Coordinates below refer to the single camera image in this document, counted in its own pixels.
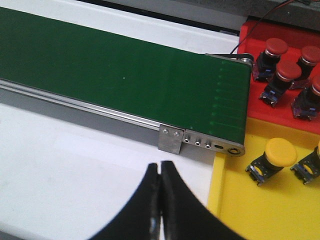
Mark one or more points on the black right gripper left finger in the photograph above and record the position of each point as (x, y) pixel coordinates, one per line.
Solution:
(140, 218)

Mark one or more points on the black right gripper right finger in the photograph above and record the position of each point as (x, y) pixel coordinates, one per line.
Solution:
(184, 216)

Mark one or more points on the yellow mushroom push button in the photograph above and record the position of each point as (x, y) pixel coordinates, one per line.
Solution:
(279, 153)
(308, 168)

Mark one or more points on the red mushroom push button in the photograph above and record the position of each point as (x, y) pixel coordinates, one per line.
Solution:
(286, 71)
(309, 58)
(306, 105)
(265, 64)

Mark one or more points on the yellow plastic tray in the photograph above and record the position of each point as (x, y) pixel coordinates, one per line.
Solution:
(283, 208)

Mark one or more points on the green conveyor belt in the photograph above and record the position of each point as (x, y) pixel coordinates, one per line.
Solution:
(194, 91)

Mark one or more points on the silver conveyor drive pulley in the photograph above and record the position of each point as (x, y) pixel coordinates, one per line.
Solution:
(245, 58)

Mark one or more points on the grey stone counter ledge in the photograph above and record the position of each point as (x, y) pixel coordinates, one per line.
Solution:
(229, 13)

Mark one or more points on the metal conveyor support bracket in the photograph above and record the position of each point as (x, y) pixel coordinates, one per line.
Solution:
(171, 138)

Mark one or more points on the aluminium conveyor side rail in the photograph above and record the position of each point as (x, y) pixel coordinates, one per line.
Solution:
(79, 105)

